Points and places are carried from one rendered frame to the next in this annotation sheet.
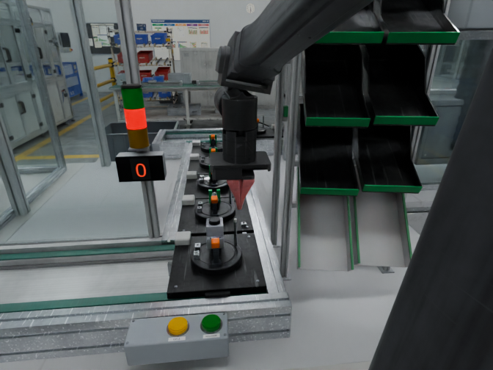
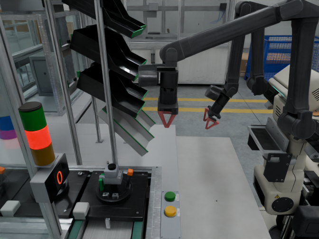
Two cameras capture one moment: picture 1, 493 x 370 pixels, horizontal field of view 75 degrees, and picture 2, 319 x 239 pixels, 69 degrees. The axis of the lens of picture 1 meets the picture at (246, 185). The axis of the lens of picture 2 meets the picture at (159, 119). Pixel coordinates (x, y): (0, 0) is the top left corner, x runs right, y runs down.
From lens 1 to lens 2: 0.87 m
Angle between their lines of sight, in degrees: 73
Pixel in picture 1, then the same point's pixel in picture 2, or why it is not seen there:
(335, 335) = (163, 168)
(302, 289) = not seen: hidden behind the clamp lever
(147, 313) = (156, 229)
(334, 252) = (141, 138)
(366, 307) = (150, 154)
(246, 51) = (196, 48)
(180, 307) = (153, 213)
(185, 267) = (118, 208)
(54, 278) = not seen: outside the picture
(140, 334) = (173, 231)
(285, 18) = (233, 36)
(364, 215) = not seen: hidden behind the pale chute
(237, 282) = (141, 182)
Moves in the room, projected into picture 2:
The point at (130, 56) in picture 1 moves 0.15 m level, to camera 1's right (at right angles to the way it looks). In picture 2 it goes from (15, 78) to (52, 61)
